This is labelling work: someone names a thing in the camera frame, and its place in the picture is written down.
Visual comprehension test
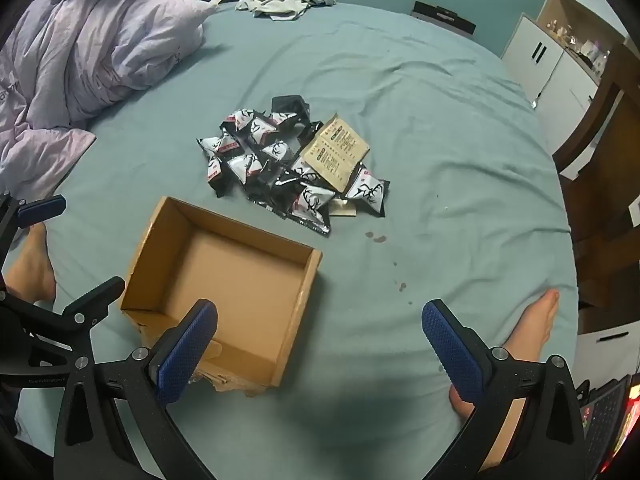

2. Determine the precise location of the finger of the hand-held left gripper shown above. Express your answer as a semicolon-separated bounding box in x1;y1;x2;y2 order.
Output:
0;276;126;346
0;192;67;266

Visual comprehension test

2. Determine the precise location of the black white flat box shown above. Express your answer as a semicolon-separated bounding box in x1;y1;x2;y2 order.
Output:
411;1;477;36

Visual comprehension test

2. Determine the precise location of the brown cardboard box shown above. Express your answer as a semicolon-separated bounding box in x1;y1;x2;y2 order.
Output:
119;196;323;396

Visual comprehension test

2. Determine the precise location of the white cabinet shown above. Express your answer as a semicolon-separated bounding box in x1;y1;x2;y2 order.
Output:
501;0;628;126

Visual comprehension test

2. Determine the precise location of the brown wooden chair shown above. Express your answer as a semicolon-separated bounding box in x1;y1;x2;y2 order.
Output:
550;42;640;306

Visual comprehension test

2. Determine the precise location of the person's right foot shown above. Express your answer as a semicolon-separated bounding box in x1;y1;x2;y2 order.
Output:
448;288;561;441

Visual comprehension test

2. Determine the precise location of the laptop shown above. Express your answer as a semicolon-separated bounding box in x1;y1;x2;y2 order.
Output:
580;374;640;480

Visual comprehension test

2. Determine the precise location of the pile of black white packets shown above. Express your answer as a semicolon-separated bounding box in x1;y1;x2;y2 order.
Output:
196;95;391;237

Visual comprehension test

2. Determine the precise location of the person's left foot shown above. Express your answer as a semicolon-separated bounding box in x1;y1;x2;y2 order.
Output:
2;222;57;306

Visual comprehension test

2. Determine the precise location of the purple duvet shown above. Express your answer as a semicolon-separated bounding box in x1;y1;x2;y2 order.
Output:
0;0;233;196

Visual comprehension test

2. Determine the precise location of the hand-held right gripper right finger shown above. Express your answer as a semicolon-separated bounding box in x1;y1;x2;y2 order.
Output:
421;299;588;480

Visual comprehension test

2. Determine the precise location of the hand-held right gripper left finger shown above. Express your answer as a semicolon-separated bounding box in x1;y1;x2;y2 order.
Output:
52;299;219;480

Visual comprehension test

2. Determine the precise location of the white storage box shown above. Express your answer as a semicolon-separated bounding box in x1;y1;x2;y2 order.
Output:
575;327;640;386

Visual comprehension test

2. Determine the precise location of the person's foot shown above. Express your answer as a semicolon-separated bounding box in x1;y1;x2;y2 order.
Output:
448;288;561;441
2;222;57;306

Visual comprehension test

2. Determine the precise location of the row of small bottles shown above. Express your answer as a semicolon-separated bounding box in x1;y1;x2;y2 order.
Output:
547;19;613;68

